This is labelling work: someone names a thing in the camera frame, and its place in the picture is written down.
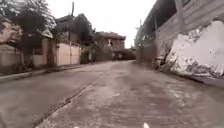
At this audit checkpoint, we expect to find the dark building with pole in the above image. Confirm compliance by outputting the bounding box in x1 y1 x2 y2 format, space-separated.
54 1 96 64

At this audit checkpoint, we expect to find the beige wall with gate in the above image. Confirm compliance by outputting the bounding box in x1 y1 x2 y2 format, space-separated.
0 37 83 68

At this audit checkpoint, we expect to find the two-storey brown building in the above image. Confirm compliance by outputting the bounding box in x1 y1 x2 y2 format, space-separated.
93 31 136 62

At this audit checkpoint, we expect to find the raised concrete kerb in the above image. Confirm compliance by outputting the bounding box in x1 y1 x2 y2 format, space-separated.
0 64 83 84

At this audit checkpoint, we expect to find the large leafy tree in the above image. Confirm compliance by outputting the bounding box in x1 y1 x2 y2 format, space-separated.
0 0 58 69

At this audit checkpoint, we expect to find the grey concrete road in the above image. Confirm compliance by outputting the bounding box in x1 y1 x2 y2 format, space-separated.
0 59 224 128

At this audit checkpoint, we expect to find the grey concrete block building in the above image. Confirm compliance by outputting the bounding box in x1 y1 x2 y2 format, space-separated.
134 0 224 66

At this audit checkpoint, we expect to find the peeling white wall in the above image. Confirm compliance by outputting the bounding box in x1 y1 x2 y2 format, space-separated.
159 20 224 79

